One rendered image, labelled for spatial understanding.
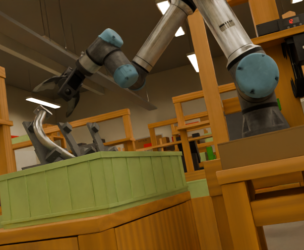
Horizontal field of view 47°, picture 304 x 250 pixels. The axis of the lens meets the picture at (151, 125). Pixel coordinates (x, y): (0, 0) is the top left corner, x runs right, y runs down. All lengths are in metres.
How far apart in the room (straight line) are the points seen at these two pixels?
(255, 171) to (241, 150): 0.07
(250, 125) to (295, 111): 1.01
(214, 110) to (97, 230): 1.38
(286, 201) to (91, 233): 0.54
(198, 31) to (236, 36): 1.21
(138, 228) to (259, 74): 0.56
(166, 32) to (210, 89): 0.96
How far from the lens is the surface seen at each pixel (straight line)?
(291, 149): 1.05
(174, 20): 1.28
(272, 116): 1.15
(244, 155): 1.06
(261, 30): 2.17
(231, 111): 2.22
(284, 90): 2.15
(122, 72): 1.12
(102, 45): 1.17
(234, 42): 1.07
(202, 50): 2.24
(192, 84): 12.15
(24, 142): 6.85
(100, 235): 0.92
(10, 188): 1.21
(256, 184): 1.50
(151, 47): 1.26
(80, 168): 1.02
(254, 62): 1.03
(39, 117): 1.29
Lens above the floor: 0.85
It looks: 9 degrees up
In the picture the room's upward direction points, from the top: 10 degrees counter-clockwise
